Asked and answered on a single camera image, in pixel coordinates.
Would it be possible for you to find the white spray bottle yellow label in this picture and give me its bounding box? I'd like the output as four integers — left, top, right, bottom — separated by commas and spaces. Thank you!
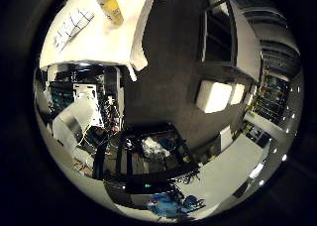
92, 0, 125, 28

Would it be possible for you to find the white cloth blue grid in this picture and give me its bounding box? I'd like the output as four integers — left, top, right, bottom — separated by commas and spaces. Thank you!
53, 8, 96, 53

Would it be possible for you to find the black cluttered cart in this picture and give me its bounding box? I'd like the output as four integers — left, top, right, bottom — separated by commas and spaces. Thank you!
115, 123, 200, 184

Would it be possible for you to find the large white cube ottoman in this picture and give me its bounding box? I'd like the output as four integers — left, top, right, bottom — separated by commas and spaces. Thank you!
195, 79, 234, 114

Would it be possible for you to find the person in dark clothes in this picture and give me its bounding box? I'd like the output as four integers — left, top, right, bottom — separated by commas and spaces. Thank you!
91, 126, 111, 181

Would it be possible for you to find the small white cube ottoman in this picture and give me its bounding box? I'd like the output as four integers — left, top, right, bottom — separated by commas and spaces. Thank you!
229, 82, 247, 106

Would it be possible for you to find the white foam board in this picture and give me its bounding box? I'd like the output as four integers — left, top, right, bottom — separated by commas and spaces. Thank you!
52, 96, 104, 149

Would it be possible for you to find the black open shelf unit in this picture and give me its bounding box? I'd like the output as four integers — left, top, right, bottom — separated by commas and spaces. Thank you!
197, 0, 240, 67

